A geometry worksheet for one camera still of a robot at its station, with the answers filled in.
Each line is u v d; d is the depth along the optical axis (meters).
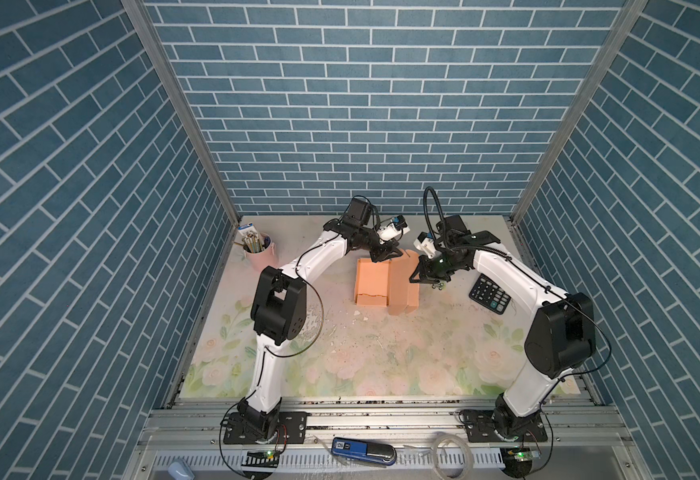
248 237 0.91
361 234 0.80
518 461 0.71
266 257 0.97
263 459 0.72
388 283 0.96
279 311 0.55
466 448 0.68
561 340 0.46
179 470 0.66
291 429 0.73
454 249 0.65
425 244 0.82
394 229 0.79
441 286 1.00
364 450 0.67
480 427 0.74
